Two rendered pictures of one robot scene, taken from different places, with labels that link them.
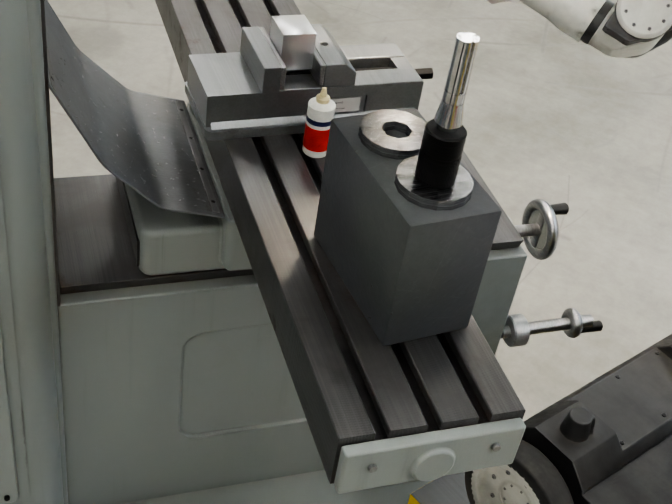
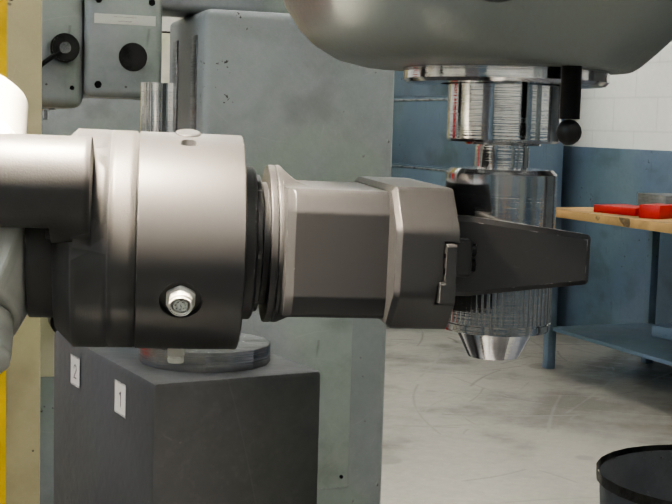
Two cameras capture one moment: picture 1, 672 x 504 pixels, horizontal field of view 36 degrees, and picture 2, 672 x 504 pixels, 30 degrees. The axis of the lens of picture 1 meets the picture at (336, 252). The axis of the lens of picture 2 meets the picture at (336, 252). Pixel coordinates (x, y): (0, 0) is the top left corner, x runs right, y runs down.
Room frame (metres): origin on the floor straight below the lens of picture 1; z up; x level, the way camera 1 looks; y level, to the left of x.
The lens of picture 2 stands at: (1.91, 0.05, 1.28)
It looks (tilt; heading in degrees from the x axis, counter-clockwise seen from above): 6 degrees down; 181
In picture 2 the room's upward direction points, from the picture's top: 2 degrees clockwise
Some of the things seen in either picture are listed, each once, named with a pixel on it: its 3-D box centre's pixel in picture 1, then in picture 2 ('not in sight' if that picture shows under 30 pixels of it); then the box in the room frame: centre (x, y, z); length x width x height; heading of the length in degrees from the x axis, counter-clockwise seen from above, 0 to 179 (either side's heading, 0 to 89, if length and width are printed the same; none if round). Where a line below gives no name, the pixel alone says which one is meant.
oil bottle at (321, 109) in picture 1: (319, 120); not in sight; (1.28, 0.06, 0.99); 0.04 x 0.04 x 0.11
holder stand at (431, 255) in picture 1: (401, 219); (175, 465); (1.02, -0.07, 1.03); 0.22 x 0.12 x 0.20; 30
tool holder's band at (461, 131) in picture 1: (445, 132); not in sight; (0.97, -0.10, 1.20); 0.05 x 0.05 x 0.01
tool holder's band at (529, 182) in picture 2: not in sight; (501, 180); (1.38, 0.11, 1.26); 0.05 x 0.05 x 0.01
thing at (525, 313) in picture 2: not in sight; (497, 260); (1.38, 0.11, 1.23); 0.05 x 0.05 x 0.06
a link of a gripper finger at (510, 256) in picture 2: not in sight; (516, 257); (1.41, 0.12, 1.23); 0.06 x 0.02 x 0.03; 99
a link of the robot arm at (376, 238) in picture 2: not in sight; (283, 249); (1.39, 0.02, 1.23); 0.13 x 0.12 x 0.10; 9
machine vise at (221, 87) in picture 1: (306, 75); not in sight; (1.40, 0.09, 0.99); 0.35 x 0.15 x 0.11; 115
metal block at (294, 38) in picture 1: (292, 42); not in sight; (1.39, 0.12, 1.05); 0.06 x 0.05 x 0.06; 25
